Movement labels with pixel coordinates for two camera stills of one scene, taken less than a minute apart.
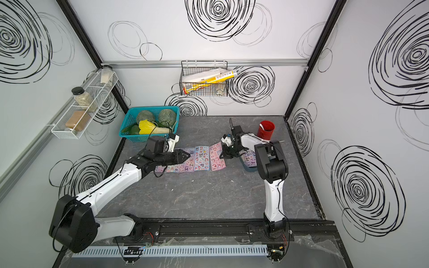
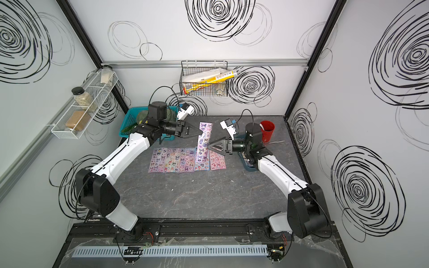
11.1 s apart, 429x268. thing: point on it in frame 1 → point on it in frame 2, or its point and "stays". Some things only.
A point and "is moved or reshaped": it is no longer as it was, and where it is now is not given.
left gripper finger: [181, 160] → [187, 138]
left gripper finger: [185, 156] → [190, 130]
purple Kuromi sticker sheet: [189, 165] stays
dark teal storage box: [248, 161] stays
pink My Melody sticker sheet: [216, 163] stays
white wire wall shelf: [85, 106] stays
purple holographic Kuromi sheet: [249, 158] is moved or reshaped
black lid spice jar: [83, 99] stays
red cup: [266, 129] stays
